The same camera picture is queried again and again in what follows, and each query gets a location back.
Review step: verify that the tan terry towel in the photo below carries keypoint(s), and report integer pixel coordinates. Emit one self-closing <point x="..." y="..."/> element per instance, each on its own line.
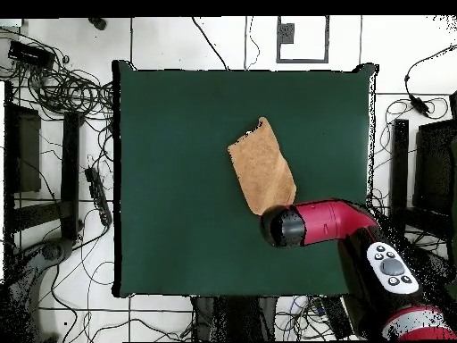
<point x="260" y="168"/>

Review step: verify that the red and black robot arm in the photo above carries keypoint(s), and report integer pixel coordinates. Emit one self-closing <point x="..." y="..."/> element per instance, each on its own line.
<point x="321" y="221"/>

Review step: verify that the black flat panel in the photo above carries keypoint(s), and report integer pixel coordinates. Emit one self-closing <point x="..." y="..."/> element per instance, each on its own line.
<point x="433" y="168"/>
<point x="28" y="153"/>

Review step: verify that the dark green table cloth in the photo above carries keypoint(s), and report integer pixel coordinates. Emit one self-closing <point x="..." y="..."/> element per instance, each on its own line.
<point x="160" y="143"/>

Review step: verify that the black power strip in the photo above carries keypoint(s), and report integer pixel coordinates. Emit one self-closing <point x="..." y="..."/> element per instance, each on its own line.
<point x="332" y="318"/>
<point x="98" y="196"/>

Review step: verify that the black metal stand leg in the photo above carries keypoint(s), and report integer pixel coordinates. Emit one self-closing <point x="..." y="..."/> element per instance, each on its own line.
<point x="400" y="160"/>
<point x="70" y="171"/>

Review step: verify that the small dark grey square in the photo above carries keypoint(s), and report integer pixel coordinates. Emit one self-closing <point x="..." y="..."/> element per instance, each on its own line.
<point x="286" y="34"/>

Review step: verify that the dark grey stand base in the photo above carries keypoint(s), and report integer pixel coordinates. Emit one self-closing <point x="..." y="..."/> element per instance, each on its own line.
<point x="51" y="250"/>

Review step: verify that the dark rounded object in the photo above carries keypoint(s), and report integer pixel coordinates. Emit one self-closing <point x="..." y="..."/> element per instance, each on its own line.
<point x="98" y="23"/>

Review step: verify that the black electronics box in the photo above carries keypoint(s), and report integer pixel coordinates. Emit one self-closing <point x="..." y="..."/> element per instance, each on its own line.
<point x="30" y="54"/>

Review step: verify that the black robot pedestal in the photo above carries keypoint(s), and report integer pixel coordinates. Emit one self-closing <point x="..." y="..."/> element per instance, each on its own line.
<point x="235" y="318"/>

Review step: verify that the dark square floor frame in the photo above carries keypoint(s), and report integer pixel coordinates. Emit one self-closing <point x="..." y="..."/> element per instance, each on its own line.
<point x="303" y="61"/>

